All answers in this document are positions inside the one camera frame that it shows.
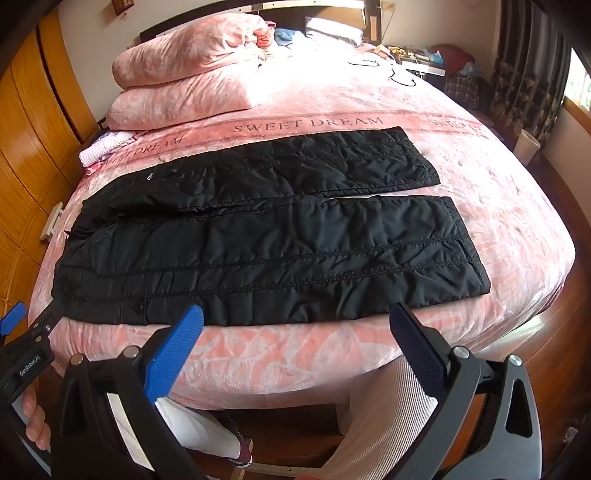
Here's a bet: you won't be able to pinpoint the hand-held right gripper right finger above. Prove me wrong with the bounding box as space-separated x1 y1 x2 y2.
389 302 544 463

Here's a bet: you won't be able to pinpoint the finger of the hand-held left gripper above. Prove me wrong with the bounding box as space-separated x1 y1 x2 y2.
27 301 64 343
0 302 27 337

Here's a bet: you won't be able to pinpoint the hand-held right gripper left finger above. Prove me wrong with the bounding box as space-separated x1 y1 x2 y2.
58 304 206 463

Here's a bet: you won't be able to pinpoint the black quilted pants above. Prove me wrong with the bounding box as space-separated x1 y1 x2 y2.
53 127 491 326

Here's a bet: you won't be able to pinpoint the person's left hand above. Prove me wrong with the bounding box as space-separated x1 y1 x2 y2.
20 387 52 445

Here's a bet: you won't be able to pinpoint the person's left leg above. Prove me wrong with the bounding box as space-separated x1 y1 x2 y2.
156 397 242 463

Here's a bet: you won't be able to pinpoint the person's leg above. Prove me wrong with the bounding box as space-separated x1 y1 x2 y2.
156 397 242 463
318 355 445 480

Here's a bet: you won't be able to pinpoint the person's right leg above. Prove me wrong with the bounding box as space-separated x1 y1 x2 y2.
318 355 445 480

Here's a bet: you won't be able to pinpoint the small white stool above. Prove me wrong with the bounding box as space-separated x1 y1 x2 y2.
39 203 68 242

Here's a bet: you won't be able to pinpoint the dark red shoe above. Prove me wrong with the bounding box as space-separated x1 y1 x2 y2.
225 418 254 468

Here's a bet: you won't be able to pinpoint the pink leaf-print bed blanket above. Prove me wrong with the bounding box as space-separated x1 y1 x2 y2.
44 32 576 411

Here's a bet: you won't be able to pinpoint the wooden wardrobe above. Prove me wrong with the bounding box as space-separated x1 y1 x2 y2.
0 9 100 301

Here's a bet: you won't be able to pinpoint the white pink checked cloth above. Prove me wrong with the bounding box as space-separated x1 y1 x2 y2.
78 131 136 168

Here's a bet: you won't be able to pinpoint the white waste bin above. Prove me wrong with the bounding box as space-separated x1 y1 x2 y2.
512 129 542 160

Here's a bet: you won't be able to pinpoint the pink leaf-print pillow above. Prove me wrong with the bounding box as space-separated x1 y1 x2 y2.
112 13 279 91
106 74 265 132

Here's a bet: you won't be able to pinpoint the plaid cloth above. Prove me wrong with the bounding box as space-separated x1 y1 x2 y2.
444 75 482 110

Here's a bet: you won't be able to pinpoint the cluttered bedside table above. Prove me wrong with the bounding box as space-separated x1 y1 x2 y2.
376 44 446 78

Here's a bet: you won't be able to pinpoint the red bag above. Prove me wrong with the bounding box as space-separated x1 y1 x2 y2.
431 44 476 71

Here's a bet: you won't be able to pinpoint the dark patterned curtain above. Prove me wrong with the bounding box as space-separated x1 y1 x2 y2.
488 0 574 140

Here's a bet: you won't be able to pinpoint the window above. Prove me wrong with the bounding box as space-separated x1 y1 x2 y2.
566 46 591 112

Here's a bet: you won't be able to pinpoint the white grey pillow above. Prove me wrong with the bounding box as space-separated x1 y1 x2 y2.
305 17 365 47

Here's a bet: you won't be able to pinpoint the dark wooden headboard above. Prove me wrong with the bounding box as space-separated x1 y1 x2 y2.
139 4 385 45

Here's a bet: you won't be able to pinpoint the blue cloth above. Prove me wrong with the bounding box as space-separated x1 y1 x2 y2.
272 28 302 48

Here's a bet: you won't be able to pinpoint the black cable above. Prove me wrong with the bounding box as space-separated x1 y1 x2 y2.
348 58 417 88

